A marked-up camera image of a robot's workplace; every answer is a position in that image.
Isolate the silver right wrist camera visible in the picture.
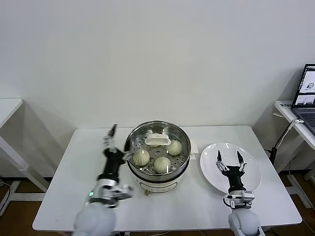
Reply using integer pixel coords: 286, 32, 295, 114
240, 190, 254, 206

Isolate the white round plate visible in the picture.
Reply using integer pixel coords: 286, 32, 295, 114
199, 142, 262, 197

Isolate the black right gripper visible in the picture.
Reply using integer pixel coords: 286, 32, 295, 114
216, 150, 248, 194

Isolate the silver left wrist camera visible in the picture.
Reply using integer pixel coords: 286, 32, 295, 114
112, 183, 135, 200

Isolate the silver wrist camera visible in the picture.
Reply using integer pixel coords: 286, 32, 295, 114
112, 183, 135, 200
240, 190, 254, 206

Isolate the white side table with laptop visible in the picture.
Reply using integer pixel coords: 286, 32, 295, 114
274, 100, 315, 209

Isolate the stainless steel steamer basket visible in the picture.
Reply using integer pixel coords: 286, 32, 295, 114
125, 121, 192, 176

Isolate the round glass lid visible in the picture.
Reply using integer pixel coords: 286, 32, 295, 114
125, 122, 192, 174

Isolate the dark laptop computer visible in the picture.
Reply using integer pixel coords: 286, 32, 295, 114
291, 63, 315, 136

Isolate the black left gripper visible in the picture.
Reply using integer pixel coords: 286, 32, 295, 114
98, 124, 134, 181

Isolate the white cable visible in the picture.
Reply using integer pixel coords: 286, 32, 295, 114
277, 119, 305, 148

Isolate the empty white side table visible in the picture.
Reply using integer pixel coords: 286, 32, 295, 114
0, 98, 51, 217

